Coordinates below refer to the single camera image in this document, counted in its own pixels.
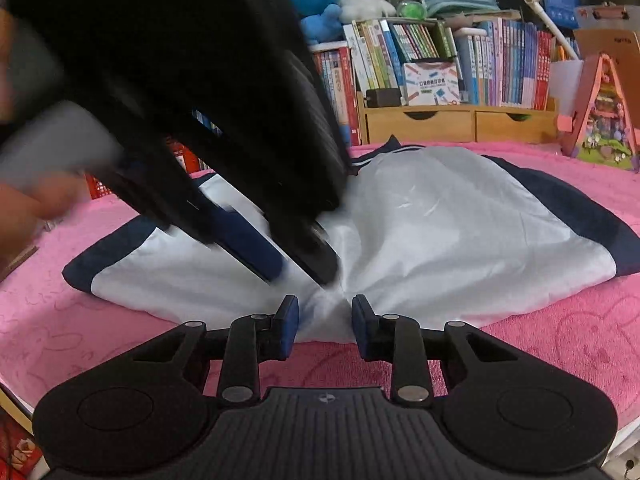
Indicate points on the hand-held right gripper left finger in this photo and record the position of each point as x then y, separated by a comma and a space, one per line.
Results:
290, 325

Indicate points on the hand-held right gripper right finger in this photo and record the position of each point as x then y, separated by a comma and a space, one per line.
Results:
361, 327

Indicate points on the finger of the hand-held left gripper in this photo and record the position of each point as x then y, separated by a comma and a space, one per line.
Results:
315, 260
250, 240

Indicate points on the navy and white jacket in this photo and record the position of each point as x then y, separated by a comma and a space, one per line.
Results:
440, 220

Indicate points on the person's left hand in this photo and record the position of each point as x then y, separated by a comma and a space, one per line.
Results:
35, 205

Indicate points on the blue plush toy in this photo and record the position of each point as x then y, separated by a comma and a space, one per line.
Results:
312, 5

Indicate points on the pink blanket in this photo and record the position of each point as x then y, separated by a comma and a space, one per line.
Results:
550, 350

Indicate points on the wooden drawer organizer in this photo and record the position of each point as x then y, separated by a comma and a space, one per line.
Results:
450, 125

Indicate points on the white printed box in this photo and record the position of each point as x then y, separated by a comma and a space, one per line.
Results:
432, 85

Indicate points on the green toy ball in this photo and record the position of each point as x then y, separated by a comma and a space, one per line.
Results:
411, 10

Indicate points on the folded teal cloth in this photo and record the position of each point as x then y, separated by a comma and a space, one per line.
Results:
460, 0

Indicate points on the row of colourful books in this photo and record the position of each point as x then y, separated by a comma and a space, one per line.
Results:
510, 65

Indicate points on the red printed box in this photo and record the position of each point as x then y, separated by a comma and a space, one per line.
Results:
17, 450

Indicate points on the white plastic container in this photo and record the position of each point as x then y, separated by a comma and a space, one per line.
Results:
565, 85

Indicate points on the pink toy house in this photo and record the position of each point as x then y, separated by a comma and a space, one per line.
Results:
605, 115

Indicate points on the brown cardboard box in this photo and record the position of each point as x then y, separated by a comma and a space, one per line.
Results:
617, 42

